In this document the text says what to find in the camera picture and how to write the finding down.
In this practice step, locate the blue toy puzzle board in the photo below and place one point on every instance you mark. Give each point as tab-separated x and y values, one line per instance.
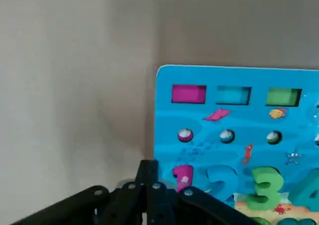
224	125

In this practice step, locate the blue number two piece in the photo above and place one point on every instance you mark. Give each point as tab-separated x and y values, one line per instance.
233	180

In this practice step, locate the teal heart piece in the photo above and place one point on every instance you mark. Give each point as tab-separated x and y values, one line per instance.
289	222

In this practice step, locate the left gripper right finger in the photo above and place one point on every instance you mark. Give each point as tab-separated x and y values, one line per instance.
169	205

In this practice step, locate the green number three piece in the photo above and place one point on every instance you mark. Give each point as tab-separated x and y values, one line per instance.
274	185

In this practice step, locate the green round piece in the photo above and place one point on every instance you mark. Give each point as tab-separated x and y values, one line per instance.
259	222

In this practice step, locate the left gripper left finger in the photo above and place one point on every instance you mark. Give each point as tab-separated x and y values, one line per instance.
119	200

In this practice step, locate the teal number four piece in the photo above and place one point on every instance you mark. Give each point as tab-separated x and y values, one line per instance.
302	185

